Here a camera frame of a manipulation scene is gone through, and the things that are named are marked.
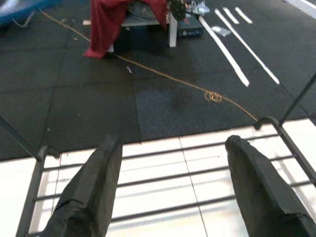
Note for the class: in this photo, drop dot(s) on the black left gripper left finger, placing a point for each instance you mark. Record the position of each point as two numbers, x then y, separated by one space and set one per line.
86 197

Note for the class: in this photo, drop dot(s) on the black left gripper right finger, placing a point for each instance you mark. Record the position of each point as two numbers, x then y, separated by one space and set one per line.
261 197

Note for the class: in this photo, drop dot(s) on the black metal clothes rack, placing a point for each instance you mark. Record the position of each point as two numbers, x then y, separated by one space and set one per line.
293 145

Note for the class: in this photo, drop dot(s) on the long white strip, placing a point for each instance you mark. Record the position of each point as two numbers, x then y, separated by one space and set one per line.
227 54
251 52

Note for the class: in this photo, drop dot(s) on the red garment yellow emblem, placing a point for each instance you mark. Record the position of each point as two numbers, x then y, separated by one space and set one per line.
106 29

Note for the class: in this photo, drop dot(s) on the flat clear packet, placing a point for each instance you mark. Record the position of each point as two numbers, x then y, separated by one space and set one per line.
221 31

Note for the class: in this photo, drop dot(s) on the dark blue box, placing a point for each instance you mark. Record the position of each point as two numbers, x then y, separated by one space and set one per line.
192 29

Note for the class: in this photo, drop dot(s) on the short white strip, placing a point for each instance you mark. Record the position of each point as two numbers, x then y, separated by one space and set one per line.
230 15
243 14

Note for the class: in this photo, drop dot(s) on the white bench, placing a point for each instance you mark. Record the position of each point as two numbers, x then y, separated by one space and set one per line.
172 32

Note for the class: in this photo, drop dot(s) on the crumpled clear plastic wrap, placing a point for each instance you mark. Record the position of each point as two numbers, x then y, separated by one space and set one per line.
200 7

